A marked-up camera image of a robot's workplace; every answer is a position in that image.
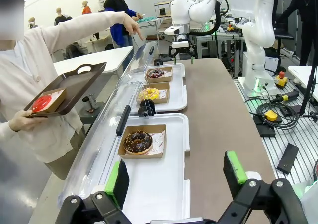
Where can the printed paper under sprinkle donut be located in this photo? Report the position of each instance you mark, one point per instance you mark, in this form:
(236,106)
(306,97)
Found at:
(167,74)

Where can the aluminium frame workbench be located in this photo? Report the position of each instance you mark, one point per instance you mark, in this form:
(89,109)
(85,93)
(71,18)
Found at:
(223,39)

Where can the printed paper under yellow donut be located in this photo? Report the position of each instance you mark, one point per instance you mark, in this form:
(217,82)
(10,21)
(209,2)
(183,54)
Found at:
(164,93)

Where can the dark brown serving tray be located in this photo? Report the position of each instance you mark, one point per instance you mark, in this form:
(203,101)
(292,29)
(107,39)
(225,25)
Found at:
(77,85)

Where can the long white table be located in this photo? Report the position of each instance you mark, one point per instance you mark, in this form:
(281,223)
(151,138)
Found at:
(104,56)

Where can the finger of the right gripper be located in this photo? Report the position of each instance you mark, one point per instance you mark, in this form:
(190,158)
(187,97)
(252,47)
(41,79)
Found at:
(192,57)
(175,58)

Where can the white plastic display tray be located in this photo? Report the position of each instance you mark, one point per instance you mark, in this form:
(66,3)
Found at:
(154,184)
(177,95)

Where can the black tripod stand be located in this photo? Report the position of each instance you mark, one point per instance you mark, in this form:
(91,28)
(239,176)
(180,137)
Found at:
(308,95)

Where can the chocolate donut with coloured sprinkles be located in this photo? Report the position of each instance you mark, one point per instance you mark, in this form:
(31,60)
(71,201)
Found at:
(155,73)

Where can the person in cream cardigan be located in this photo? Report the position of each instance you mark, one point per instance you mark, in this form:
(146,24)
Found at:
(29,97)

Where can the cardboard box of sprinkle donut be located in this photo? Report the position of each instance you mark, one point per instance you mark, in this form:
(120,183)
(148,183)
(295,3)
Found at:
(159,80)

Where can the black stool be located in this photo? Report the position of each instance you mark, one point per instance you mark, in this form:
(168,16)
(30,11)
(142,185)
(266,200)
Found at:
(284,37)

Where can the grey pedestal with black clamp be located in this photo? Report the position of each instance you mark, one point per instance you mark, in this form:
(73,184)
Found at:
(92,114)

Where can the white side table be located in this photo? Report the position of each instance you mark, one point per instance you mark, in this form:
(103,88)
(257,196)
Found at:
(301,75)

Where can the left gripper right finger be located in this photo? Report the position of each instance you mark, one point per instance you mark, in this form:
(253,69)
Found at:
(258,201)

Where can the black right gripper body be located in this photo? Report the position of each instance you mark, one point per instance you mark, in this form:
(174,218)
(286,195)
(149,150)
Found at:
(182,50)

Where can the mannequin in orange shirt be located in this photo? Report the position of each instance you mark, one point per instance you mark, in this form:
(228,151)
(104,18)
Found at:
(87,10)

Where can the clear curved display lid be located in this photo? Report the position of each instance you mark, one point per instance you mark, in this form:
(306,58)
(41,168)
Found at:
(134,60)
(94,147)

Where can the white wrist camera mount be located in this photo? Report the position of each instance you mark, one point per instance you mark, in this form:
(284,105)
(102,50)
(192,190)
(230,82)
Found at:
(174,31)

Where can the printed paper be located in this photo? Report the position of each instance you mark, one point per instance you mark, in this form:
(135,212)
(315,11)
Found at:
(159,144)
(167,74)
(164,93)
(55,92)

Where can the person's right hand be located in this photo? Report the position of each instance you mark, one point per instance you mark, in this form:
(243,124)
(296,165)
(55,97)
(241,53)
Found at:
(21,121)

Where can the bystander in black and blue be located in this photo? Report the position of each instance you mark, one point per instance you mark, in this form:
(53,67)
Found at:
(119,32)

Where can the cardboard box of yellow donut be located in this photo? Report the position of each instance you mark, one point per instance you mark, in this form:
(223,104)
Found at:
(164,100)

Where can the bystander in black clothes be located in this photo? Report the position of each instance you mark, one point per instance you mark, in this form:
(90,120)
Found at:
(308,22)

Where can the yellow enabling pendant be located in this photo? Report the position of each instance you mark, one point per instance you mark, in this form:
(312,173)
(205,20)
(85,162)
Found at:
(270,115)

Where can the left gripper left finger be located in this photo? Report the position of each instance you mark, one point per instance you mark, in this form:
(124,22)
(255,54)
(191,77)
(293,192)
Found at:
(119,184)

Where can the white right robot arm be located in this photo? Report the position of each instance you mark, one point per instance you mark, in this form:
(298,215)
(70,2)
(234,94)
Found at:
(258,35)

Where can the cardboard box of red donut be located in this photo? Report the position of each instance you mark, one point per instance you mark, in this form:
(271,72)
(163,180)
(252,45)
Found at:
(58,98)

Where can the person's left hand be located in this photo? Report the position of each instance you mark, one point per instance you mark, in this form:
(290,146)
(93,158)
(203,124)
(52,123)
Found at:
(130,25)

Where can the red emergency stop button box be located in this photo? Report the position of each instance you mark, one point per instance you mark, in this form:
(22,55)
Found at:
(282,78)

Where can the aluminium slotted robot platform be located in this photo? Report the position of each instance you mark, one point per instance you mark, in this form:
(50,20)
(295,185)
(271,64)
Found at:
(305,139)

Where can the yellow sprinkled donut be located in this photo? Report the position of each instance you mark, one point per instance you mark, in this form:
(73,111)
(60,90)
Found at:
(149,93)

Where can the cardboard box of nut donut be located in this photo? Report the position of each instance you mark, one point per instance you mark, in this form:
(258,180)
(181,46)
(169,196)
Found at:
(146,127)

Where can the person's left forearm cream sleeve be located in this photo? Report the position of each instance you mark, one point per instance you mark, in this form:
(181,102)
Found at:
(99,22)

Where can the black and yellow cylinder tool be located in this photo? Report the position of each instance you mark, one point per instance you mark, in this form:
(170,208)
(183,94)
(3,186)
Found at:
(285,97)

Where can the chocolate donut with nut bits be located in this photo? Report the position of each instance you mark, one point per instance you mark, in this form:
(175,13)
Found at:
(129,147)

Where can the flat black rectangular plate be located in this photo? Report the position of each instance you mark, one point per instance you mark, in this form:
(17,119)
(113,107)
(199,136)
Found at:
(288,158)

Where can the printed paper under nut donut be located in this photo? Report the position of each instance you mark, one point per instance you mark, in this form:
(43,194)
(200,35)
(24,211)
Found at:
(159,144)

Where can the red glazed donut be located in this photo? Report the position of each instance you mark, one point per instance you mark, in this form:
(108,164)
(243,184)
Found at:
(41,103)

